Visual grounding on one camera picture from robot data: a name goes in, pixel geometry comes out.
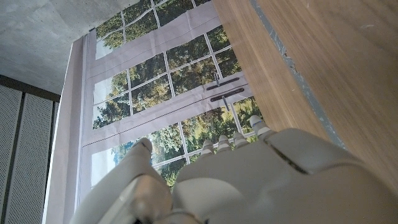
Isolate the printed window backdrop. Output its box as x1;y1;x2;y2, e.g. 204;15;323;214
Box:
74;0;265;200

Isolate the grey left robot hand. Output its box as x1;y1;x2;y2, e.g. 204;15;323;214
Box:
70;114;398;224

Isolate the grey tape outline on table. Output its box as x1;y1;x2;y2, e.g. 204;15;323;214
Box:
249;0;346;149

